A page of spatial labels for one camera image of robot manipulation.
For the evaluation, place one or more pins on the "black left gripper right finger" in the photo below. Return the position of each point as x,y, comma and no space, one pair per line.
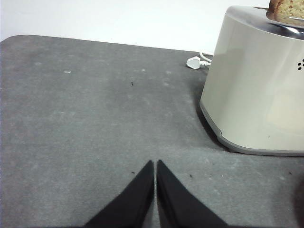
178,204

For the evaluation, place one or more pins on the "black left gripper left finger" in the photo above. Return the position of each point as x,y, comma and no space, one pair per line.
133,204

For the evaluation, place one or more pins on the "cream two-slot toaster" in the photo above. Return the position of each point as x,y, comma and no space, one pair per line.
254,95

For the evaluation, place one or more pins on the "toasted bread slice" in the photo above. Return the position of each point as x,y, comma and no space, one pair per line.
285,10

